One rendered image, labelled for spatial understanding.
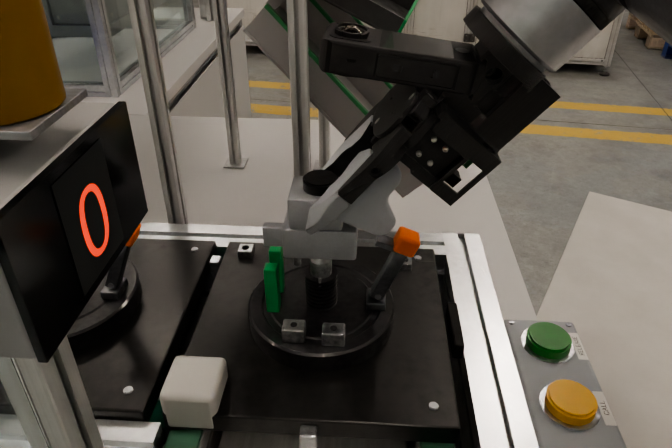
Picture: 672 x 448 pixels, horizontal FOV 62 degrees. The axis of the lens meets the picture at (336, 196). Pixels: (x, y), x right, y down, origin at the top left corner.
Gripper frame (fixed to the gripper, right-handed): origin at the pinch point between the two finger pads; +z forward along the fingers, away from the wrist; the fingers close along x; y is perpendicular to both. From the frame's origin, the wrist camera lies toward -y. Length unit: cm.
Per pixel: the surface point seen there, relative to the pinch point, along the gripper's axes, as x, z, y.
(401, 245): -1.0, -2.1, 8.3
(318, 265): -1.1, 4.6, 4.3
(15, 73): -20.4, -7.8, -18.6
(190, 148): 58, 39, -8
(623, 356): 7.3, -3.7, 42.5
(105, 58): 85, 49, -35
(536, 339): -2.1, -3.3, 24.2
